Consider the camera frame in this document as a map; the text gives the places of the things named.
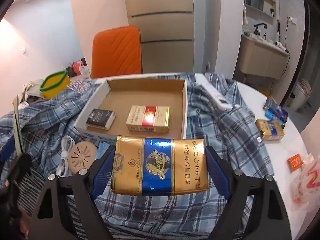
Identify beige round vented disc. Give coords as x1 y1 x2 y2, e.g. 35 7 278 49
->
67 141 98 174

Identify white usb cable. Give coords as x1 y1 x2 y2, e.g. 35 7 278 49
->
55 135 75 178

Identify blue tissue packet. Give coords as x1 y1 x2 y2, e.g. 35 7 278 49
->
95 141 115 160

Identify gold blue cigarette pack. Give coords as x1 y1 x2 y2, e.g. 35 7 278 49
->
111 137 209 196

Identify white red plastic bag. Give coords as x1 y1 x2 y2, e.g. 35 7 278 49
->
291 153 319 212

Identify small orange packet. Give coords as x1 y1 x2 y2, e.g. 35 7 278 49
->
287 153 303 172

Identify gold cigarette pack on table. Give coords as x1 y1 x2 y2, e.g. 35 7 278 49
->
255 119 285 141

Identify blue plaid shirt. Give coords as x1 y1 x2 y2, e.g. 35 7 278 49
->
0 73 276 240

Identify blue purple packets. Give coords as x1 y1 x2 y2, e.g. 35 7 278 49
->
263 98 288 125

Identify small black box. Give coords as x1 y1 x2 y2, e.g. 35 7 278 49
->
86 109 116 131

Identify white remote control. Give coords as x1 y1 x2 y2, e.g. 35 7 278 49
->
198 77 240 112

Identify beige bag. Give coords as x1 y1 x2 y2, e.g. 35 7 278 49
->
20 79 46 103

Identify white trash bin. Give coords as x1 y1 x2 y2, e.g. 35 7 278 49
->
290 79 312 111

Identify yellow green container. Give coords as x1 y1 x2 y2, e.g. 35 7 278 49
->
40 70 71 100

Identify cream red cigarette pack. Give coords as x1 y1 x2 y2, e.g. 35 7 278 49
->
126 105 170 133

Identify open cardboard box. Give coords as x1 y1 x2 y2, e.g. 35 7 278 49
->
74 78 188 144

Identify beige bathroom vanity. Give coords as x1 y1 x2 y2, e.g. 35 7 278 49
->
236 34 289 79

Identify white hair dryer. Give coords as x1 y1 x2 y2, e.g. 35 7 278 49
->
274 41 289 55

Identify orange chair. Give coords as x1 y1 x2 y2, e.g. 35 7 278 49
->
91 25 142 79

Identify black faucet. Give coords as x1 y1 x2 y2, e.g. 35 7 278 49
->
253 23 267 36

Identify beige refrigerator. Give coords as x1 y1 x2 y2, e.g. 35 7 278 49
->
125 0 194 73

